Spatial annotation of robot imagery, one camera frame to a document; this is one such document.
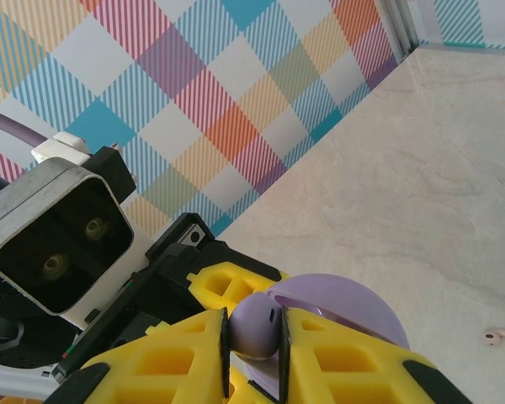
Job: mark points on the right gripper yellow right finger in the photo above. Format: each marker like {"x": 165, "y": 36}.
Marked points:
{"x": 345, "y": 370}

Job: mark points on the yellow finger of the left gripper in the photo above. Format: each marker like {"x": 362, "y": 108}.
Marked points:
{"x": 237, "y": 387}
{"x": 219, "y": 286}

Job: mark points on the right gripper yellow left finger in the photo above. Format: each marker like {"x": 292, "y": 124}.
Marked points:
{"x": 164, "y": 370}

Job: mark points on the purple earbud charging case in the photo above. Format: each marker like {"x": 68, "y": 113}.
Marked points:
{"x": 353, "y": 303}

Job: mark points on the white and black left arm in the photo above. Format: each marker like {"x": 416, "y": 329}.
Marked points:
{"x": 12, "y": 381}

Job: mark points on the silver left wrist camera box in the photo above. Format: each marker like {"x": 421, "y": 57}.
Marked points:
{"x": 25, "y": 198}

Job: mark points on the aluminium frame post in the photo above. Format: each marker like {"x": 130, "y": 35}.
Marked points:
{"x": 397, "y": 25}

